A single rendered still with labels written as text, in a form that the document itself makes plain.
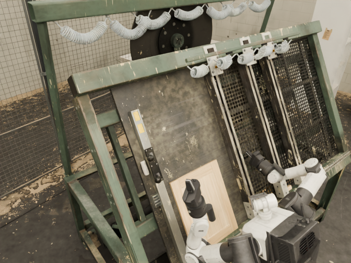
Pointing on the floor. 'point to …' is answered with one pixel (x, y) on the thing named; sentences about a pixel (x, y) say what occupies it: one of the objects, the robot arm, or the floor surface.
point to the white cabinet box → (334, 36)
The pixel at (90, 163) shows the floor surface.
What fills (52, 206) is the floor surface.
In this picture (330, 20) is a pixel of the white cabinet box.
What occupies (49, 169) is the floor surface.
